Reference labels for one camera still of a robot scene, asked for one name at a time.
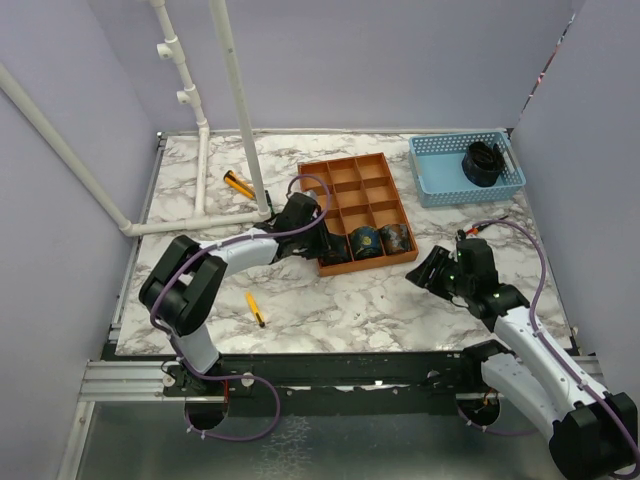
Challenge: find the rolled brown floral tie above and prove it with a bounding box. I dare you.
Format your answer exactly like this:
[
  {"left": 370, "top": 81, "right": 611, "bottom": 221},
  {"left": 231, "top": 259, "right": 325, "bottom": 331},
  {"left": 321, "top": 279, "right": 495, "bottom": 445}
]
[{"left": 379, "top": 223, "right": 411, "bottom": 255}]

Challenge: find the small green handled screwdriver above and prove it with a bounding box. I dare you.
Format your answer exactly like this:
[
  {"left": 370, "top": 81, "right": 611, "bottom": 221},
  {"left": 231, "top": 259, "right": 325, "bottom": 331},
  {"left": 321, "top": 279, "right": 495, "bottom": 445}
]
[{"left": 265, "top": 190, "right": 275, "bottom": 218}]

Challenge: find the rolled navy yellow tie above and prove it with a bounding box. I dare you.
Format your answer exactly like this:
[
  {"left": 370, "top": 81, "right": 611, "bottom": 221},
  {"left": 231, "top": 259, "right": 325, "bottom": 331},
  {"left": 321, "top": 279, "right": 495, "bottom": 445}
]
[{"left": 348, "top": 226, "right": 383, "bottom": 261}]

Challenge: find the orange wooden compartment tray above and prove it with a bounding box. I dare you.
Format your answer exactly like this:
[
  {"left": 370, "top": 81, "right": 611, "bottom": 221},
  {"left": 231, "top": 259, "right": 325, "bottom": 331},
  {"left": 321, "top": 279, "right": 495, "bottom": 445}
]
[{"left": 298, "top": 153, "right": 418, "bottom": 277}]

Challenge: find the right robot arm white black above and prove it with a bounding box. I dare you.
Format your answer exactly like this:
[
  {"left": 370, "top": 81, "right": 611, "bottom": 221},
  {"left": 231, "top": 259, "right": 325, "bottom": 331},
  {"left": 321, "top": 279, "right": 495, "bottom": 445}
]
[{"left": 406, "top": 238, "right": 639, "bottom": 479}]

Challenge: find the small yellow black cutter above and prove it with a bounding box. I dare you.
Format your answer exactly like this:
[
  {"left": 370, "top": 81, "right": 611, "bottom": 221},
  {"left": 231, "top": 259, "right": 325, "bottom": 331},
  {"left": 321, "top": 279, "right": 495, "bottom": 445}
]
[{"left": 245, "top": 292, "right": 266, "bottom": 328}]

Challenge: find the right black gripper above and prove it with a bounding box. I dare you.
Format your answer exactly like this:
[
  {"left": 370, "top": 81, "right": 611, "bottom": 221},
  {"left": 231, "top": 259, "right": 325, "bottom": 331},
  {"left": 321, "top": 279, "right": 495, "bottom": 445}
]
[{"left": 406, "top": 244, "right": 474, "bottom": 300}]

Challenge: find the white PVC pipe frame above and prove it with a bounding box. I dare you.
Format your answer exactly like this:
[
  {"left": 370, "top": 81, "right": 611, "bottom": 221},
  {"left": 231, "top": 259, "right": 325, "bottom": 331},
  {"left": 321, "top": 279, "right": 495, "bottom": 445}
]
[{"left": 0, "top": 0, "right": 272, "bottom": 237}]

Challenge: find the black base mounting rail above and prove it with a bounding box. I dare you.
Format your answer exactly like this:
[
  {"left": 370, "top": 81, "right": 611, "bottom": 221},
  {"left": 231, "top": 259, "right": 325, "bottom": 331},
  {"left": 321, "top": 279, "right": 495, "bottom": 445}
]
[{"left": 104, "top": 349, "right": 521, "bottom": 419}]

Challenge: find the aluminium extrusion rail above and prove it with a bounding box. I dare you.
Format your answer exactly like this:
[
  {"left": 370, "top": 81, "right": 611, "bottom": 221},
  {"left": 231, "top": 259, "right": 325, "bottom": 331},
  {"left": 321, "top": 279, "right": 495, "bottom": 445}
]
[{"left": 78, "top": 361, "right": 224, "bottom": 403}]

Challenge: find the light blue plastic basket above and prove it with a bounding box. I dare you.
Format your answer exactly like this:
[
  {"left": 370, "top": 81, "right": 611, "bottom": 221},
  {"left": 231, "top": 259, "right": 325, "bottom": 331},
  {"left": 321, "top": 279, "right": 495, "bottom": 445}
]
[{"left": 409, "top": 130, "right": 526, "bottom": 208}]

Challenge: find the black orange floral tie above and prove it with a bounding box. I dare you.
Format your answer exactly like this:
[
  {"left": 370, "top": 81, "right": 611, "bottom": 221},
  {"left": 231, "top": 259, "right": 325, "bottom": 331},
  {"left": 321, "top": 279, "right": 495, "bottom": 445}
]
[{"left": 319, "top": 234, "right": 352, "bottom": 267}]

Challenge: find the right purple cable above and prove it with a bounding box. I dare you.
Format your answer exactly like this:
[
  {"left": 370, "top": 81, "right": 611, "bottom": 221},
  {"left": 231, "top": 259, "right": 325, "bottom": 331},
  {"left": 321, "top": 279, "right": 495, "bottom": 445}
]
[{"left": 457, "top": 217, "right": 640, "bottom": 477}]

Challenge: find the rolled black tie in basket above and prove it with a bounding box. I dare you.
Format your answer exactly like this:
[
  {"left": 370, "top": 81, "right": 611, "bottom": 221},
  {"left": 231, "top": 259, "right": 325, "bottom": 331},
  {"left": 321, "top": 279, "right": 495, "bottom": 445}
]
[{"left": 461, "top": 141, "right": 505, "bottom": 188}]

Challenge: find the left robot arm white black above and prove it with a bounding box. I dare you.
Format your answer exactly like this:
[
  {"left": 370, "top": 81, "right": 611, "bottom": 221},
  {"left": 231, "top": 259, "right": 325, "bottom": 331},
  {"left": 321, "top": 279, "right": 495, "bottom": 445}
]
[{"left": 138, "top": 192, "right": 329, "bottom": 395}]

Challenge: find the yellow utility knife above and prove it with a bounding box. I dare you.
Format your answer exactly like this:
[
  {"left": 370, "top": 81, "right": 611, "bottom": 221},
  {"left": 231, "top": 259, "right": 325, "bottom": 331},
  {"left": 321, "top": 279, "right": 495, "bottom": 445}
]
[{"left": 223, "top": 170, "right": 256, "bottom": 200}]

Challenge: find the orange handled screwdriver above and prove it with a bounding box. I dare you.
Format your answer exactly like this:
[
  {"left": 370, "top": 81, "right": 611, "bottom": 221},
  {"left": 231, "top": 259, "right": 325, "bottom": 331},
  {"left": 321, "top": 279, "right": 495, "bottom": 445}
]
[{"left": 465, "top": 216, "right": 508, "bottom": 236}]

